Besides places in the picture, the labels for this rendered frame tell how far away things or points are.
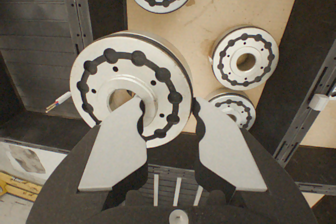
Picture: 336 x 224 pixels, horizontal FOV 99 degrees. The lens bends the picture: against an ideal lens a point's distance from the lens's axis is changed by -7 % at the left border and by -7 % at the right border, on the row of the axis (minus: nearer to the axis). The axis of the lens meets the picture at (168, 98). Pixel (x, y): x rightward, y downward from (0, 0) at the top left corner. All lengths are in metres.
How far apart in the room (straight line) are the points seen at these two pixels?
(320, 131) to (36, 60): 0.64
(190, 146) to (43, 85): 0.37
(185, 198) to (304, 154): 0.37
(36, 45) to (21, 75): 0.10
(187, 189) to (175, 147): 0.25
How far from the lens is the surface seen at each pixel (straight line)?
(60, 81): 0.42
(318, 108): 0.26
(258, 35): 0.28
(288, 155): 0.32
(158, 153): 0.33
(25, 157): 1.07
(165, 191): 0.59
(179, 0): 0.25
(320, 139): 0.49
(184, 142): 0.35
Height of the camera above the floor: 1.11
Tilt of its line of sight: 60 degrees down
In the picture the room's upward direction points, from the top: 166 degrees counter-clockwise
